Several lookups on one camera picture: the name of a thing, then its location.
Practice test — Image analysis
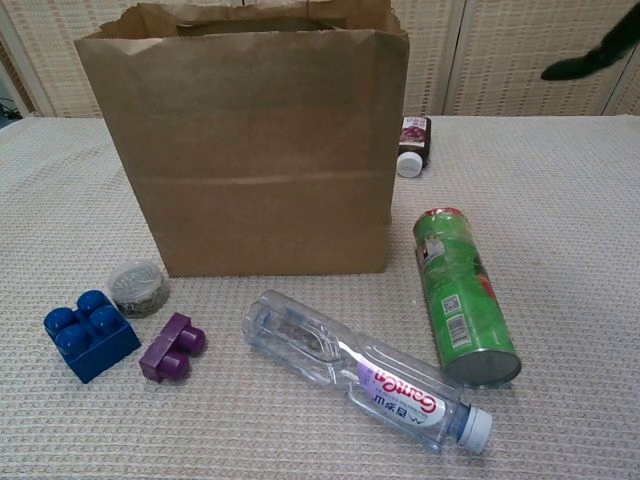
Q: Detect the white woven tablecloth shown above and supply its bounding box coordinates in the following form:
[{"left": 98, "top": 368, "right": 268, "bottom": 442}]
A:
[{"left": 0, "top": 114, "right": 640, "bottom": 480}]

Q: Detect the bamboo folding screen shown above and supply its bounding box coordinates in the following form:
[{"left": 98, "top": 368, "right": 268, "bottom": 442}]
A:
[{"left": 0, "top": 0, "right": 640, "bottom": 121}]

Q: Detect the blue building block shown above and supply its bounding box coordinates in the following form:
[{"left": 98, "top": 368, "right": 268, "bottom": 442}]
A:
[{"left": 43, "top": 289, "right": 143, "bottom": 385}]

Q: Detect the small round clear container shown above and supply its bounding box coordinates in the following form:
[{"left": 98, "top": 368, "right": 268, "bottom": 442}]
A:
[{"left": 106, "top": 258, "right": 171, "bottom": 320}]

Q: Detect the purple building block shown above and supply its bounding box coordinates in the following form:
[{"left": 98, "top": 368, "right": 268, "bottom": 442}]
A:
[{"left": 138, "top": 312, "right": 207, "bottom": 384}]

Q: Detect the clear plastic water bottle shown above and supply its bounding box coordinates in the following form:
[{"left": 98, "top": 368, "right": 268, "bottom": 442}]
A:
[{"left": 241, "top": 288, "right": 494, "bottom": 455}]

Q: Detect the dark juice bottle white cap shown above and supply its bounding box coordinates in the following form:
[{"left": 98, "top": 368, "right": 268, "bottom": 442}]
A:
[{"left": 397, "top": 116, "right": 432, "bottom": 179}]

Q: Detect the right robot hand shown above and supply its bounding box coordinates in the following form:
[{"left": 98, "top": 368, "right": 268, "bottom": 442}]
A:
[{"left": 539, "top": 7, "right": 640, "bottom": 81}]

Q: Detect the brown paper bag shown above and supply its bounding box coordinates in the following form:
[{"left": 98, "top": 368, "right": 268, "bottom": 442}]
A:
[{"left": 73, "top": 0, "right": 412, "bottom": 278}]

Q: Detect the green chips can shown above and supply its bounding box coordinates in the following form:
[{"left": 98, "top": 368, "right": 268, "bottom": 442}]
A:
[{"left": 412, "top": 206, "right": 523, "bottom": 390}]

